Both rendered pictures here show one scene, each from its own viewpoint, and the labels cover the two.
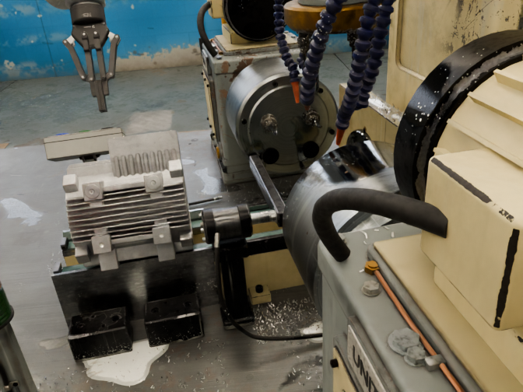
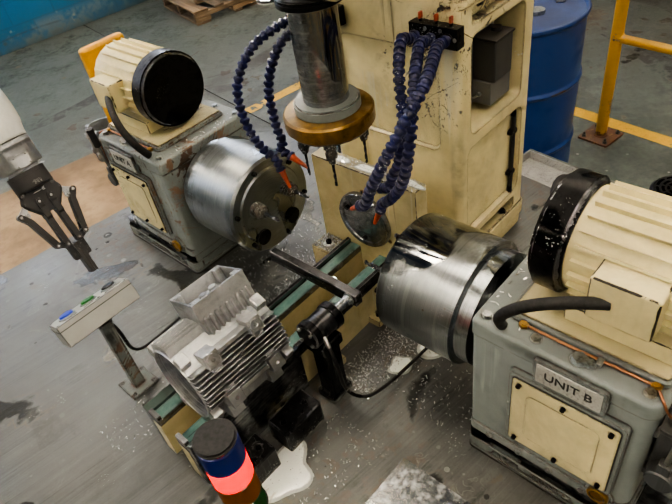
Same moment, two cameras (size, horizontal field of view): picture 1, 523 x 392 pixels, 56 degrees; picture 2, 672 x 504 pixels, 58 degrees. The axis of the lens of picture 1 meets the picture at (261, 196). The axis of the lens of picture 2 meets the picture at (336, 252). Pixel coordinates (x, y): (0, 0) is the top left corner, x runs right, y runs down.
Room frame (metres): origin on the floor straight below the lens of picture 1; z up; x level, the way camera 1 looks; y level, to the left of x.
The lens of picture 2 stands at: (0.00, 0.43, 1.89)
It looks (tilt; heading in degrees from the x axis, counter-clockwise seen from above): 41 degrees down; 329
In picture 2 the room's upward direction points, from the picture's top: 11 degrees counter-clockwise
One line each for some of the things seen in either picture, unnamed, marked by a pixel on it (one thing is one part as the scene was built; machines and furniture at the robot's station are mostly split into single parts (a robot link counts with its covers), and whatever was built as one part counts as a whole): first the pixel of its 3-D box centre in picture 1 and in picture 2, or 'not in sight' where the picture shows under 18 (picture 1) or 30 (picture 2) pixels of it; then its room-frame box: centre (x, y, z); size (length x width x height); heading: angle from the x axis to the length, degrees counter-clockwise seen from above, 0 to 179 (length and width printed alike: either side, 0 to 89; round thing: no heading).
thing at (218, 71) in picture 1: (257, 101); (183, 176); (1.48, -0.01, 0.99); 0.35 x 0.31 x 0.37; 10
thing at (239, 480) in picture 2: not in sight; (228, 466); (0.50, 0.37, 1.14); 0.06 x 0.06 x 0.04
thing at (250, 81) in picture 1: (274, 108); (233, 186); (1.24, -0.05, 1.04); 0.37 x 0.25 x 0.25; 10
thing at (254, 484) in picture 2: not in sight; (236, 482); (0.50, 0.37, 1.10); 0.06 x 0.06 x 0.04
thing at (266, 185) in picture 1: (266, 187); (313, 275); (0.85, -0.01, 1.02); 0.26 x 0.04 x 0.03; 10
